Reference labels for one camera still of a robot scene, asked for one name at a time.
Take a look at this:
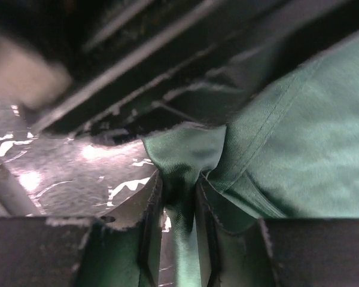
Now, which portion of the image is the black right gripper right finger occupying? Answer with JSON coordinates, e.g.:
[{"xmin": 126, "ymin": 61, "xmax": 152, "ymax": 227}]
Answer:
[{"xmin": 195, "ymin": 180, "xmax": 359, "ymax": 287}]

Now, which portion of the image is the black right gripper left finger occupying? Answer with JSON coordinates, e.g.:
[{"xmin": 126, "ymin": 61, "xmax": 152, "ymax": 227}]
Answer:
[{"xmin": 0, "ymin": 172, "xmax": 163, "ymax": 286}]

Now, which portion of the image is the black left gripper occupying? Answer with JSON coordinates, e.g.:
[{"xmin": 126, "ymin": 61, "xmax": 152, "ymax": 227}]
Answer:
[{"xmin": 20, "ymin": 1, "xmax": 359, "ymax": 139}]

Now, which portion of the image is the dark green cloth napkin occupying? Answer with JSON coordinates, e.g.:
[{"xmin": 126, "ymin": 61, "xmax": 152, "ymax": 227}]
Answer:
[{"xmin": 143, "ymin": 36, "xmax": 359, "ymax": 286}]

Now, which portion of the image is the black marble pattern mat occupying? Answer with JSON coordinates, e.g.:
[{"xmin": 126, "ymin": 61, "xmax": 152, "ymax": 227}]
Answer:
[{"xmin": 0, "ymin": 102, "xmax": 175, "ymax": 286}]

